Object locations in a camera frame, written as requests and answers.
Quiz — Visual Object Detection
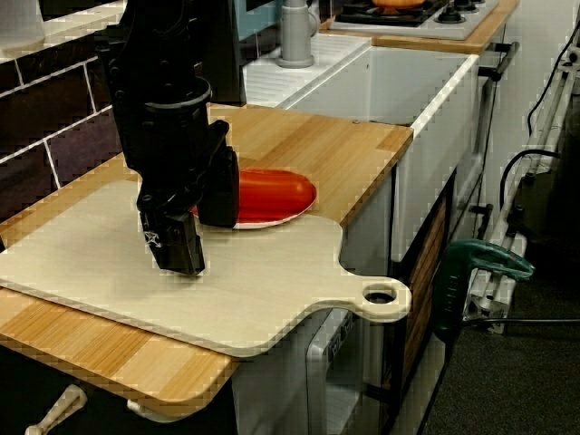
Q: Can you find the aluminium frame rail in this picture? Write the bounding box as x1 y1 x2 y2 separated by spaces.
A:
461 44 580 334

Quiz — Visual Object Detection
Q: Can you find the pale wooden peg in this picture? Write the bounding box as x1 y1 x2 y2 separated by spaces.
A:
24 383 88 435

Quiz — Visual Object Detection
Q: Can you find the white toy faucet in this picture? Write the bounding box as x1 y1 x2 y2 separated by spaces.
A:
276 0 334 69

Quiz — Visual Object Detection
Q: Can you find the grey dispenser panel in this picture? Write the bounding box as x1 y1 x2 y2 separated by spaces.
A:
305 312 363 435

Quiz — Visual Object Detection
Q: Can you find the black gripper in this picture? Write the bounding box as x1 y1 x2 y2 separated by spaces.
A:
114 110 241 277

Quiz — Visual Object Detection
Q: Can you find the white drawer handle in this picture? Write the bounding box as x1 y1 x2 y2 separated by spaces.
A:
126 398 182 422

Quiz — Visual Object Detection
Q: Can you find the black bulky object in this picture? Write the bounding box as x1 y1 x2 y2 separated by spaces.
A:
507 103 580 255

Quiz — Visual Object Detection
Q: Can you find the pale wooden cutting board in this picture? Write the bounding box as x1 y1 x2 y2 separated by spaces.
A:
0 179 413 359

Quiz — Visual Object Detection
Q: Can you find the black oven door handle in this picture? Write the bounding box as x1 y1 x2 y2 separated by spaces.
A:
478 41 521 82

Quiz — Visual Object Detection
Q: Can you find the red plate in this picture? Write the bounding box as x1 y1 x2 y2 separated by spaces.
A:
188 168 318 231

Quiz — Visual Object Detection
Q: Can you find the white toy kitchen unit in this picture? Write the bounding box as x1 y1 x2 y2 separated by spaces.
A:
230 31 522 435

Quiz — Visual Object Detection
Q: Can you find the red toy sausage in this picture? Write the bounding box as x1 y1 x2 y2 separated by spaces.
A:
236 168 317 218

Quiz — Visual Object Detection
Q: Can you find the black cable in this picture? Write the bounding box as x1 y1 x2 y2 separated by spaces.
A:
498 148 563 218

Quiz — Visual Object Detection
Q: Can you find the black kitchen hutch frame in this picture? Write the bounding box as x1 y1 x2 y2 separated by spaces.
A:
194 0 248 108

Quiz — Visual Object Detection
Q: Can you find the toy stove top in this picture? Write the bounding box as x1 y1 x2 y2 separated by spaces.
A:
328 0 499 41

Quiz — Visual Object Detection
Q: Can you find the blue plastic bin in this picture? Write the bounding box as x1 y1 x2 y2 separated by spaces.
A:
233 0 285 44

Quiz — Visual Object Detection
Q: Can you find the green clamp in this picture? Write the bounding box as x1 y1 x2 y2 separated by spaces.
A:
430 239 536 341

